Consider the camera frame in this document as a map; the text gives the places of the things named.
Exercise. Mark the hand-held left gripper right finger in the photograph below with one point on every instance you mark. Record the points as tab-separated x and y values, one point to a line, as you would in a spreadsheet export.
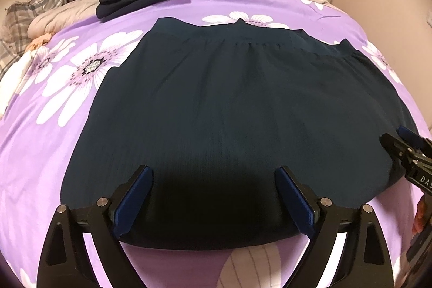
293	200

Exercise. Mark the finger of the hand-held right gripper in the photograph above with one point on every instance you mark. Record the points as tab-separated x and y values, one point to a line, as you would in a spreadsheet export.
393	146
405	132

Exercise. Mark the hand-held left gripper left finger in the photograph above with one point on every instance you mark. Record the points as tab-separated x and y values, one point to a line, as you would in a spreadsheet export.
135	200

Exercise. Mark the dark teal pants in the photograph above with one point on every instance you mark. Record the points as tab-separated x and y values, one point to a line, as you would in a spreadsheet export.
219	105

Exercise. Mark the person's right hand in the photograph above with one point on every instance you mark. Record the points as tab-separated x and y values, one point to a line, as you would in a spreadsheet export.
420	217

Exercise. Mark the purple floral bedsheet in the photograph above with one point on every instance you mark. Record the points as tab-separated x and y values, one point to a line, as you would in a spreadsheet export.
50	156

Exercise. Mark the white cloth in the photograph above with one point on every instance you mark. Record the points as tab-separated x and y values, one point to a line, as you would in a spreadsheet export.
10	89

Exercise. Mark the pink quilt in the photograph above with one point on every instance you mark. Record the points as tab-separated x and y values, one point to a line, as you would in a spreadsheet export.
57	18

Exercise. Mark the grey plaid pillow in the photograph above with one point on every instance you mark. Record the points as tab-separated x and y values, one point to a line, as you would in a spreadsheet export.
27	11

